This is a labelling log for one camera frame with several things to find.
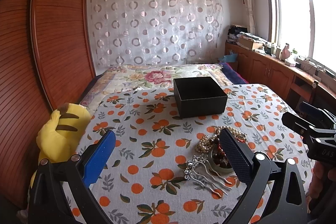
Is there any pink figurine on sill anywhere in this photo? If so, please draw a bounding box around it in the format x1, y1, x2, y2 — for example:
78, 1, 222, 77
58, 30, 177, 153
280, 43, 291, 61

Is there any orange print white cloth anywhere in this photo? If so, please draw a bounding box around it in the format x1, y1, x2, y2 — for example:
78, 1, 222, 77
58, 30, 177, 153
76, 84, 313, 223

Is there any person's right hand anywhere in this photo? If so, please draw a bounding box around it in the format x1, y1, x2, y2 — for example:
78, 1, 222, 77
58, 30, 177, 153
309, 161, 336, 198

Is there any purple blanket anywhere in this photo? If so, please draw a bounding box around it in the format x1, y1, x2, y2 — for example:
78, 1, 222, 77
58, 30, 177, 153
219, 63, 248, 84

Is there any black square jewelry box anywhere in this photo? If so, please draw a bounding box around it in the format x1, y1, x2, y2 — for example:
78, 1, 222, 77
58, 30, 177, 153
173, 77, 228, 119

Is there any cardboard box on counter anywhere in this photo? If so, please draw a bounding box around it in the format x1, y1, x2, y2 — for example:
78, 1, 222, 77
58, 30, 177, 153
237, 37, 264, 51

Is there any floral quilt bed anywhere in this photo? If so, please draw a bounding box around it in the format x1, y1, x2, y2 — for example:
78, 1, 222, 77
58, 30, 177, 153
80, 64, 232, 114

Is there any yellow striped plush toy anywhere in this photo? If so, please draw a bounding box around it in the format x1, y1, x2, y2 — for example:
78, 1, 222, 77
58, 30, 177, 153
29, 102, 93, 188

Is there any teal bag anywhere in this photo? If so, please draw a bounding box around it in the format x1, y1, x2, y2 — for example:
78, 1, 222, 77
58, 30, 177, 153
218, 53, 238, 63

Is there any dark wooden bead bracelet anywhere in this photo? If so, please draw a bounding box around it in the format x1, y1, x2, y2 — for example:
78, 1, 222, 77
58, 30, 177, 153
207, 134, 234, 171

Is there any window with brown frame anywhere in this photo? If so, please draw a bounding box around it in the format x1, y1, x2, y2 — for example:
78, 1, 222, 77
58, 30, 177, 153
269, 0, 335, 71

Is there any circle pattern sheer curtain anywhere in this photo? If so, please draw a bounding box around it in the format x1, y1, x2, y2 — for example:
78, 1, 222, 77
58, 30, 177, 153
87, 0, 223, 70

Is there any pearl bead necklace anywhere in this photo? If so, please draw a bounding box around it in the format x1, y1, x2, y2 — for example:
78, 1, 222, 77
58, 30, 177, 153
194, 125, 248, 154

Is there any silver hair comb pin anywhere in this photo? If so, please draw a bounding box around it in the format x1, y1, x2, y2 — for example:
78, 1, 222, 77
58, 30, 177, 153
184, 155, 233, 198

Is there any wooden cabinet counter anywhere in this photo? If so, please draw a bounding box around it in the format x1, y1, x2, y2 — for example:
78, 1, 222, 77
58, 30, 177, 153
225, 43, 335, 114

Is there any wooden louvered wardrobe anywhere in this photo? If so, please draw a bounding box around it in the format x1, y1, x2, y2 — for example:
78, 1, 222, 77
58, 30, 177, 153
1, 0, 95, 207

